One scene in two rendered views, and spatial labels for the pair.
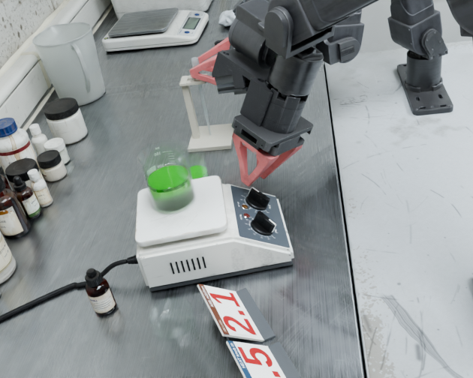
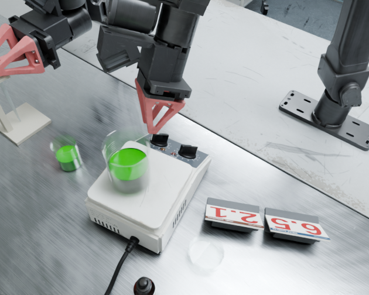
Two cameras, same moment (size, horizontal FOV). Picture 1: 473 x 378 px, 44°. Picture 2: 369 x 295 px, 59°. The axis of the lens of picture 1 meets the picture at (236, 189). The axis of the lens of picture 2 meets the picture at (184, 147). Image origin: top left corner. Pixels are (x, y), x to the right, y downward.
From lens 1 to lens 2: 56 cm
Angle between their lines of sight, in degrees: 50
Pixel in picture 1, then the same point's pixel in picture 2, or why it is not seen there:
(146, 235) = (155, 217)
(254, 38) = (144, 8)
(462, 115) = not seen: hidden behind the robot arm
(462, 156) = (193, 52)
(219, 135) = (28, 117)
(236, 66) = (130, 40)
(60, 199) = not seen: outside the picture
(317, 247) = (204, 145)
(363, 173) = not seen: hidden behind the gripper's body
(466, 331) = (309, 134)
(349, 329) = (277, 172)
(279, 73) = (182, 31)
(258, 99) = (166, 60)
